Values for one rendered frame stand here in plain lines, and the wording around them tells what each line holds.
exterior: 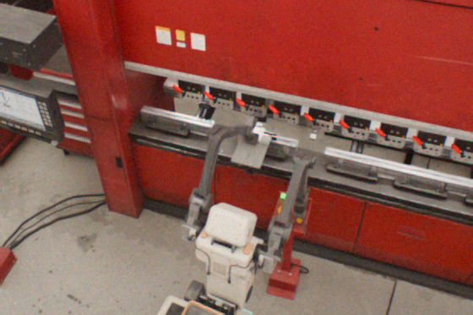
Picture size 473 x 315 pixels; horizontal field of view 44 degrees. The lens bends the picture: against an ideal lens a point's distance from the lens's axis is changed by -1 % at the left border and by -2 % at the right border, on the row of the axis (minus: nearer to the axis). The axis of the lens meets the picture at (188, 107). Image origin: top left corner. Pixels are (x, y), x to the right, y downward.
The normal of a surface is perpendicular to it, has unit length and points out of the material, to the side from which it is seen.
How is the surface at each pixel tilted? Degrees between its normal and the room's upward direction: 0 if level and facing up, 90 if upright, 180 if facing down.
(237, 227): 47
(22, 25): 0
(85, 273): 0
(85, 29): 90
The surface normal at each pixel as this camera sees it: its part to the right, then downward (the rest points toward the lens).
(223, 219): -0.37, 0.00
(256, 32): -0.36, 0.67
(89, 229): -0.06, -0.71
